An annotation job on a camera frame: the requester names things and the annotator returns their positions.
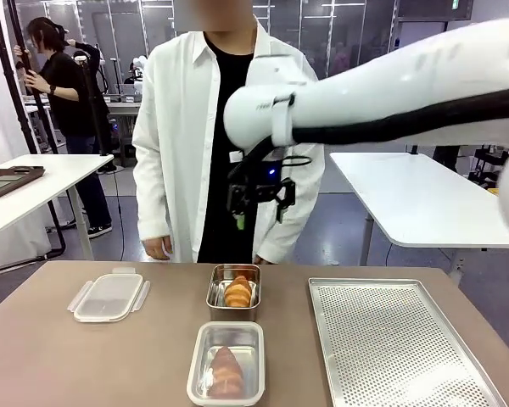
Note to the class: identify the stainless steel rectangular container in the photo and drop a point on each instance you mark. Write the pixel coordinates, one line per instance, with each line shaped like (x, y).
(215, 297)
(250, 360)

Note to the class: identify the white background workbench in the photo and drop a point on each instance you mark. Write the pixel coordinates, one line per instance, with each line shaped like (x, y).
(127, 111)

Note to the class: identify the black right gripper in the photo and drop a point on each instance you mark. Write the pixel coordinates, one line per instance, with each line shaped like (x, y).
(266, 174)

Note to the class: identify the white table with brown tray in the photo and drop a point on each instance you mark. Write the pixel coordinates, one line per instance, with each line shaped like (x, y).
(46, 186)

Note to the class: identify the black tall pole stand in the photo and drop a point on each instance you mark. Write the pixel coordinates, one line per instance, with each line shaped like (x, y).
(23, 106)

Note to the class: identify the person's right hand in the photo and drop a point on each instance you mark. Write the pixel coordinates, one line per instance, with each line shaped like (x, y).
(157, 249)

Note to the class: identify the black tripod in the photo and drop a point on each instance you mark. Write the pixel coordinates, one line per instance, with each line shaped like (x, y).
(94, 127)

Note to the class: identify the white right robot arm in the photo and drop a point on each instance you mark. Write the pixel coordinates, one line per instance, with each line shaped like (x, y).
(386, 80)

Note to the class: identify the person in white shirt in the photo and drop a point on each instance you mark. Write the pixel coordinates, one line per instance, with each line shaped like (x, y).
(174, 148)

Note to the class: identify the black camera post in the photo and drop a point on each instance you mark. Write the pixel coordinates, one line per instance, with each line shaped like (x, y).
(414, 149)

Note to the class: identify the person's left hand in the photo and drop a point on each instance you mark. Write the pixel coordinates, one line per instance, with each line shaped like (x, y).
(259, 259)

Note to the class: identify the person's right forearm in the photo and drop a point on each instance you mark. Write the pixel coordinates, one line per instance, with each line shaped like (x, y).
(152, 203)

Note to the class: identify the black wheeled cart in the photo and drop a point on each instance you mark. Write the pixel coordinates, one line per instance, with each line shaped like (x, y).
(488, 165)

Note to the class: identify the yellow object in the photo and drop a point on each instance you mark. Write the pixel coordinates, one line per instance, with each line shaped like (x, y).
(493, 192)

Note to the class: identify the long-haired person in black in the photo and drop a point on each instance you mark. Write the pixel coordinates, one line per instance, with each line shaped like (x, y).
(63, 102)

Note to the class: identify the golden croissant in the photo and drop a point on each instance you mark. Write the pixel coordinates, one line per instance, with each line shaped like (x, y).
(238, 290)
(225, 373)

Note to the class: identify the clear plastic clip lid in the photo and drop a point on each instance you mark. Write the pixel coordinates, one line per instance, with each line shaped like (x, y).
(195, 360)
(108, 297)

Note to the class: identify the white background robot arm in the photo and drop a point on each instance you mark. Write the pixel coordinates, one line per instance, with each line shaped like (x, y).
(138, 74)

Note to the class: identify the white rounded empty table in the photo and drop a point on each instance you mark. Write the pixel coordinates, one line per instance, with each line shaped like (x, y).
(415, 195)

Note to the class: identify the perforated metal baking tray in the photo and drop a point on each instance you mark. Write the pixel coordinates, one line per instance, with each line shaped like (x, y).
(398, 347)

